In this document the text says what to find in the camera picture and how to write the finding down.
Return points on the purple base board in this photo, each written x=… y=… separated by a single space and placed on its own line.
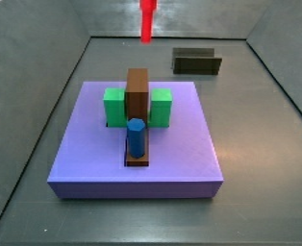
x=116 y=155

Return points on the blue cylinder peg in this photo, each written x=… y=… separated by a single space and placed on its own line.
x=136 y=137

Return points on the brown L-shaped bracket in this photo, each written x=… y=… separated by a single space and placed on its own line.
x=136 y=109

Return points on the green block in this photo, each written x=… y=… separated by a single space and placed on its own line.
x=161 y=102

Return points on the black angled holder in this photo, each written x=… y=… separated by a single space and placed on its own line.
x=194 y=61

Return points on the red peg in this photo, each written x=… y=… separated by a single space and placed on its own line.
x=148 y=7

